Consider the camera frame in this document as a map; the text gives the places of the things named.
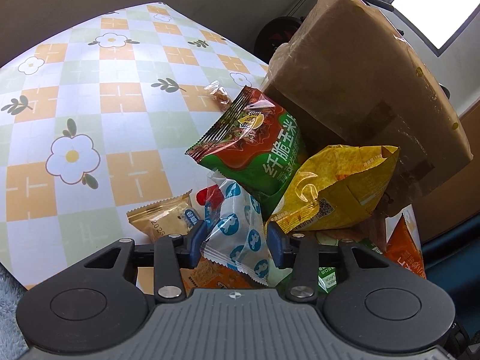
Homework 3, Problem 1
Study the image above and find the gold orange oat bar packet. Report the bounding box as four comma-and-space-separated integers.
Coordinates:
126, 191, 201, 242

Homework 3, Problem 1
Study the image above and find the white blue dotted snack packet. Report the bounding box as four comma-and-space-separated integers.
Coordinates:
201, 171, 271, 285

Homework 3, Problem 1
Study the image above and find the orange chip bag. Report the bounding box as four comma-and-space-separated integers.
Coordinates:
385, 205, 426, 279

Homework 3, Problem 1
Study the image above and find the red sauce packet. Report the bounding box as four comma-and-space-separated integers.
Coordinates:
195, 184, 224, 209

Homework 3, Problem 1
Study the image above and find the green cucumber chip bag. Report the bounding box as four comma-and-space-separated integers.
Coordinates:
277, 230, 383, 296

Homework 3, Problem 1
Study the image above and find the yellow crinkled snack bag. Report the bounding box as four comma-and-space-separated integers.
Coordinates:
268, 145, 400, 233

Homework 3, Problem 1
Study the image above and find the red green corn chip bag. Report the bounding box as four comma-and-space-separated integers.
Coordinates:
185, 86, 308, 219

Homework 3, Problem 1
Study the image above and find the small clear nut packet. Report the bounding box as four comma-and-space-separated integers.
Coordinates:
204, 80, 232, 112

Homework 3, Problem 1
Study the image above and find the floral checkered bed sheet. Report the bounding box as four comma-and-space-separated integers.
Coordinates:
1, 2, 268, 288

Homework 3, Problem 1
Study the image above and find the brown cardboard box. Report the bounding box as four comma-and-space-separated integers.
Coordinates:
265, 0, 473, 202

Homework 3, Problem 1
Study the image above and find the black exercise bike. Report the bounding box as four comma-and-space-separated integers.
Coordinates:
254, 0, 436, 101

